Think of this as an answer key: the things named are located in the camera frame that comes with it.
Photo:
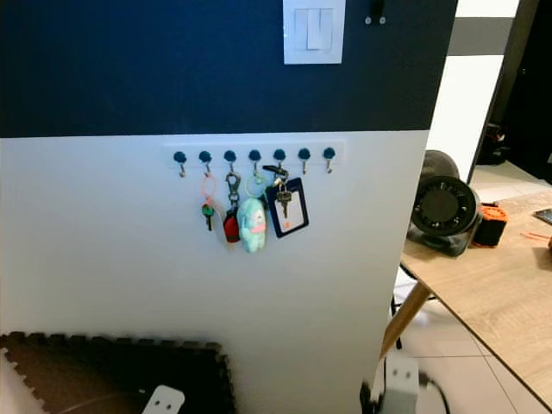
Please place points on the orange and black box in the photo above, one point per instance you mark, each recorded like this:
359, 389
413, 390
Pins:
489, 224

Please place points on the red fob with carabiner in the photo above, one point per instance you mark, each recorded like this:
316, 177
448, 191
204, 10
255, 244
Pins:
231, 228

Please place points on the wooden table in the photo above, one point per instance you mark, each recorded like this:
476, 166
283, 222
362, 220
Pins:
492, 285

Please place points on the black round fan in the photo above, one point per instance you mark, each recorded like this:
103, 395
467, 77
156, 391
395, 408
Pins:
444, 207

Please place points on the white key hook rack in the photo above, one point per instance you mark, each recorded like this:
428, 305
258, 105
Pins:
254, 147

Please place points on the black flat device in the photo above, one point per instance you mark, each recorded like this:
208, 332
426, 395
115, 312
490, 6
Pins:
545, 216

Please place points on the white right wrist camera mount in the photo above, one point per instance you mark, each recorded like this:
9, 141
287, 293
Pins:
401, 384

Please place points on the card holder with keys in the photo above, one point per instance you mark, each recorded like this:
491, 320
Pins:
289, 211

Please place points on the black door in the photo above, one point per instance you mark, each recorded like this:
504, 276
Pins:
517, 86

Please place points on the black foam puzzle mat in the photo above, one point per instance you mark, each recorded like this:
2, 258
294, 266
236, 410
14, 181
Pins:
112, 371

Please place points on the black bag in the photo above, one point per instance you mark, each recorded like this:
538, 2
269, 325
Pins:
492, 142

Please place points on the white key tag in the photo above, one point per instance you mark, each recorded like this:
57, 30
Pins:
220, 231

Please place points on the white double light switch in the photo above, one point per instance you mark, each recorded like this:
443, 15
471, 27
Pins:
314, 30

